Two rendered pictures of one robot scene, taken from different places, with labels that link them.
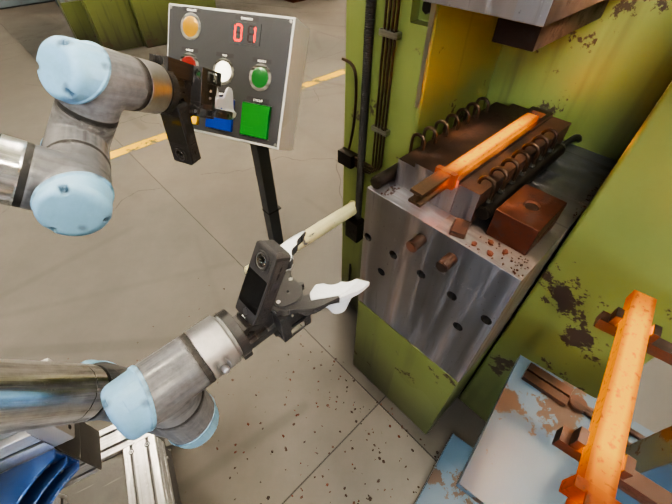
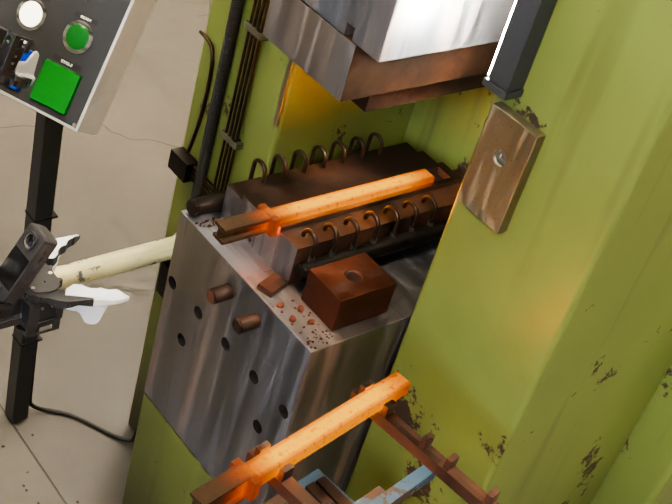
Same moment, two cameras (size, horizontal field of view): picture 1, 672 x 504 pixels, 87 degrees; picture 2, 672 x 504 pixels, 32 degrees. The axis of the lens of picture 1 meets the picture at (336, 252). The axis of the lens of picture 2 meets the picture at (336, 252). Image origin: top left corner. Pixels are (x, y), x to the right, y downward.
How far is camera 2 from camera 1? 120 cm
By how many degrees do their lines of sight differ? 11
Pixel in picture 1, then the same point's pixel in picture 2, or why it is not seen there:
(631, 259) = (451, 364)
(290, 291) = (47, 282)
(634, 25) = not seen: hidden behind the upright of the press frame
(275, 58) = (104, 21)
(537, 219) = (348, 290)
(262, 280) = (25, 259)
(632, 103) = not seen: hidden behind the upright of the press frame
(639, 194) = (451, 286)
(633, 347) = (354, 407)
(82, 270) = not seen: outside the picture
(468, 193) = (288, 244)
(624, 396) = (317, 432)
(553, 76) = (474, 130)
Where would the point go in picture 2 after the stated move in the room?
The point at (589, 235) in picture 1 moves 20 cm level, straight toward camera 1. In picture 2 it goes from (420, 330) to (328, 368)
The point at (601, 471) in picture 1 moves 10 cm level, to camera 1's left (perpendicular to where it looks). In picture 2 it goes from (260, 463) to (185, 446)
